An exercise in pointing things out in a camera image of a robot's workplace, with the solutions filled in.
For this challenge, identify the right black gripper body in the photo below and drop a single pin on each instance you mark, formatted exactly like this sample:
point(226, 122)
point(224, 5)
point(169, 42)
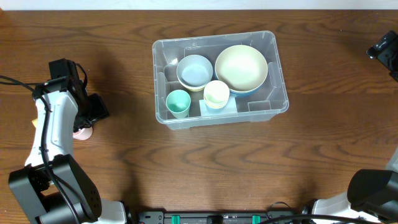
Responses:
point(391, 59)

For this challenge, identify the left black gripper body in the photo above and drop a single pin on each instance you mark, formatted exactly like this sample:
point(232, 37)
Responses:
point(96, 108)

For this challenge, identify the pink cup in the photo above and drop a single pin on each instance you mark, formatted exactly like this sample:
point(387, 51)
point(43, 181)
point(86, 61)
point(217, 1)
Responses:
point(83, 134)

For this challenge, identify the yellow cup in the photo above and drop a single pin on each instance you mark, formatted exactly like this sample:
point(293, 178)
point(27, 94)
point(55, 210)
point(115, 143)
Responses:
point(34, 122)
point(215, 106)

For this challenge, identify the green cup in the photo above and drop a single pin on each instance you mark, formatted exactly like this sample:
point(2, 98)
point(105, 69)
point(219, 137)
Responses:
point(178, 103)

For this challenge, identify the light blue small bowl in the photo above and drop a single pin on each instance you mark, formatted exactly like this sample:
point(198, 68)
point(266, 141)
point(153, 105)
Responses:
point(195, 70)

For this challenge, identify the yellow small bowl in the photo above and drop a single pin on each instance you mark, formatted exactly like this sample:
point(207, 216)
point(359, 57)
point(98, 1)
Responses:
point(194, 88)

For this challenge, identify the dark blue bowl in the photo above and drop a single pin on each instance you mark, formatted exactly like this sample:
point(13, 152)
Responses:
point(241, 84)
point(240, 95)

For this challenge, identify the cream white cup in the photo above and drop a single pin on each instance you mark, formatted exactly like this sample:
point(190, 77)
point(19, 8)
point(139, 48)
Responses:
point(216, 91)

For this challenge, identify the beige large bowl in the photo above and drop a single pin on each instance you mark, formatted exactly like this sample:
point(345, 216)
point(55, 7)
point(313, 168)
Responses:
point(241, 60)

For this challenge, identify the white small bowl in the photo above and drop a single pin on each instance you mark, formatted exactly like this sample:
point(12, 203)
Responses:
point(183, 83)

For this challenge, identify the blue cup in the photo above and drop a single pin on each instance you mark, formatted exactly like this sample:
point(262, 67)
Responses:
point(228, 108)

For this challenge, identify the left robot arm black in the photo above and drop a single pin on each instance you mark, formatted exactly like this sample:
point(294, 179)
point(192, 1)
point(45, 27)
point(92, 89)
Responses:
point(52, 187)

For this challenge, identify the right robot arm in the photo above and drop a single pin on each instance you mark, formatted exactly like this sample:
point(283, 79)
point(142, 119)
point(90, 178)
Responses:
point(371, 194)

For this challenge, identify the clear plastic storage container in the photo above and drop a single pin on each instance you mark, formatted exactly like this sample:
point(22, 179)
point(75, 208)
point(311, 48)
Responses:
point(260, 106)

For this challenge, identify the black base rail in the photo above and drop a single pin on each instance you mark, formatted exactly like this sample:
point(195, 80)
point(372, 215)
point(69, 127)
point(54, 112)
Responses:
point(273, 216)

